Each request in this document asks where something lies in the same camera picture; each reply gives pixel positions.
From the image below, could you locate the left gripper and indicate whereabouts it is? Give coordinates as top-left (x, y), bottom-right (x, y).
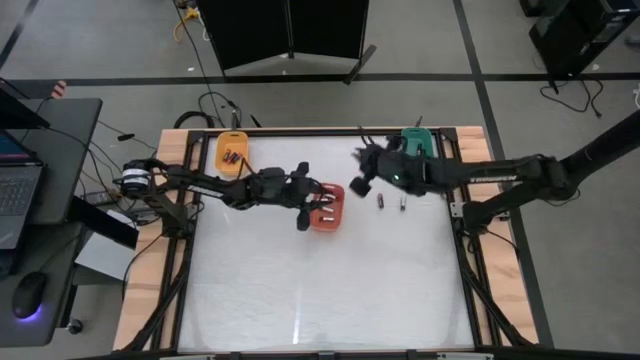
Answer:
top-left (252, 160), bottom-right (333, 232)

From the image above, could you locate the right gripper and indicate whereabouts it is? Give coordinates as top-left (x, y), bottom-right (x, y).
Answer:
top-left (349, 147), bottom-right (429, 199)

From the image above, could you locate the red-orange plastic bin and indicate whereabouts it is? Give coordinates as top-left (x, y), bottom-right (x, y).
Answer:
top-left (308, 182), bottom-right (346, 233)

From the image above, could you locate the teal plastic bin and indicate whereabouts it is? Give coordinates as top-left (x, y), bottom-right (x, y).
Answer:
top-left (400, 126), bottom-right (435, 159)

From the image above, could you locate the yellow plastic bin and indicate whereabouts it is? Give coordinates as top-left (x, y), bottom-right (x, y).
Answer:
top-left (214, 130), bottom-right (250, 177)

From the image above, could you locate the black folding partition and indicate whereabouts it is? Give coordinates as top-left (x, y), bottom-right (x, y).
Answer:
top-left (194, 0), bottom-right (379, 85)

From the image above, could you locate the black stand pole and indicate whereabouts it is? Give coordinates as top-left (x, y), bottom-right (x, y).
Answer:
top-left (542, 109), bottom-right (640, 206)

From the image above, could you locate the black flat panel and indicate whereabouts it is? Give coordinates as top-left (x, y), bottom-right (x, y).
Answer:
top-left (67, 196), bottom-right (140, 250)

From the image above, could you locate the grey power strip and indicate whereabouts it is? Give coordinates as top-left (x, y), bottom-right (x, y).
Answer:
top-left (82, 191), bottom-right (121, 206)

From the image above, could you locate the grey flat box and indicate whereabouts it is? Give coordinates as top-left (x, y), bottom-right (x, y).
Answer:
top-left (74, 232), bottom-right (140, 282)

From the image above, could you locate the black equipment cabinet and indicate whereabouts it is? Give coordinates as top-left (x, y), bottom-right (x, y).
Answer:
top-left (519, 0), bottom-right (640, 81)

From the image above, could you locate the black desk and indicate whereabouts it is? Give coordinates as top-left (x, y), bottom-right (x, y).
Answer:
top-left (0, 97), bottom-right (104, 349)

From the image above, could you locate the grey laptop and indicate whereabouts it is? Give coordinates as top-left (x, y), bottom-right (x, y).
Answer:
top-left (0, 128), bottom-right (47, 251)

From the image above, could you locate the black computer mouse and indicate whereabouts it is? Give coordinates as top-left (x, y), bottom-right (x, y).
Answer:
top-left (12, 271), bottom-right (50, 321)

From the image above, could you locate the black monitor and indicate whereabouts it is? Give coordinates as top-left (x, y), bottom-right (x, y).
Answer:
top-left (0, 77), bottom-right (51, 130)

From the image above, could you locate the black aluminium table frame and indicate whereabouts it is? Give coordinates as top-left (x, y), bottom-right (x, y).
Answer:
top-left (119, 127), bottom-right (541, 360)

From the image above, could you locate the thick black cable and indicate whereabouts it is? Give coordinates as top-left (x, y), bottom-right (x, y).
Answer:
top-left (173, 110), bottom-right (216, 130)

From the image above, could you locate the black cable with plug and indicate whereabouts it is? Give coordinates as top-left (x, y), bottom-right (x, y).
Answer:
top-left (538, 78), bottom-right (606, 120)

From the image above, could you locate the long thin black cable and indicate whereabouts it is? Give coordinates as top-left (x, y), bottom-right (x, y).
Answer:
top-left (172, 0), bottom-right (226, 129)

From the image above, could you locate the yellow cable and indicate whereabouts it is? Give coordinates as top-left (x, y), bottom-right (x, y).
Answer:
top-left (172, 7), bottom-right (201, 44)

